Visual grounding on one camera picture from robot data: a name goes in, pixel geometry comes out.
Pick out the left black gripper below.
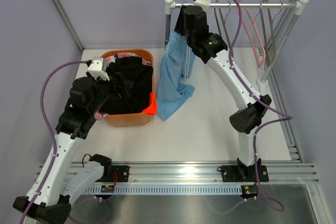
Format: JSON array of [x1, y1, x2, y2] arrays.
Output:
[[87, 71, 133, 114]]

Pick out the black shorts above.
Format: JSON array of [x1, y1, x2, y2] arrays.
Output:
[[100, 53, 153, 115]]

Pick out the pink patterned shorts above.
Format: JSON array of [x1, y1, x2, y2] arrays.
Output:
[[94, 52, 153, 121]]

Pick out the orange shorts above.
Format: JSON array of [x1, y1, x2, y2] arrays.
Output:
[[142, 92, 157, 116]]

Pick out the light blue shorts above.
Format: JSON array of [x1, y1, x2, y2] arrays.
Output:
[[156, 32, 196, 122]]

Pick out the black shorts hanger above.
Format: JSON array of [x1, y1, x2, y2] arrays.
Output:
[[213, 0, 233, 49]]

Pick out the pink hanger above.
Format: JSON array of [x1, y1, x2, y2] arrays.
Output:
[[235, 0, 266, 68]]

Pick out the grey hanger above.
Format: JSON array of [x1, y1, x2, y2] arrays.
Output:
[[258, 0, 284, 65]]

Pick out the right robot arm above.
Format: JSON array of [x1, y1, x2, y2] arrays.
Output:
[[174, 6, 272, 182]]

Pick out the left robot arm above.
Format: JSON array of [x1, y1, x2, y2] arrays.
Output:
[[13, 70, 129, 223]]

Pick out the white clothes rack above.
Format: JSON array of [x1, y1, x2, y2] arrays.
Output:
[[164, 0, 309, 88]]

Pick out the orange plastic basket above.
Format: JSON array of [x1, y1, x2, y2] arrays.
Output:
[[101, 49, 154, 127]]

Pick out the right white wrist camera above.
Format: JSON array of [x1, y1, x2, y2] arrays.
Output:
[[192, 0, 211, 13]]

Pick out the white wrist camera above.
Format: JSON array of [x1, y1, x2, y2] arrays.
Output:
[[86, 57, 110, 81], [192, 0, 211, 13]]

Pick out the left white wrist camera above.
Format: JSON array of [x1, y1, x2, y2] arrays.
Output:
[[86, 57, 110, 81]]

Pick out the aluminium mounting rail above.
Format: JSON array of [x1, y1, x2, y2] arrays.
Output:
[[36, 162, 320, 185]]

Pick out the slotted cable duct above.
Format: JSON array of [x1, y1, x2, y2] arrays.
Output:
[[84, 185, 242, 195]]

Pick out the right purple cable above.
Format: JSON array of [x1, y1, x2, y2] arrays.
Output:
[[196, 0, 293, 213]]

